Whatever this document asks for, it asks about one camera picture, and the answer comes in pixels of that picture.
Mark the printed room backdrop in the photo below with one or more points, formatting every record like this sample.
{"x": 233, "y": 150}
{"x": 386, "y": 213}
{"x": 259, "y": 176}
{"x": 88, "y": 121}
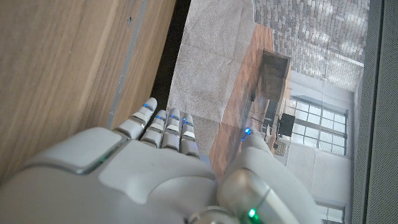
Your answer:
{"x": 211, "y": 62}

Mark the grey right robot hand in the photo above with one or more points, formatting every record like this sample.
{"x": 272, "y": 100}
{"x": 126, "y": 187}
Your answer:
{"x": 130, "y": 186}

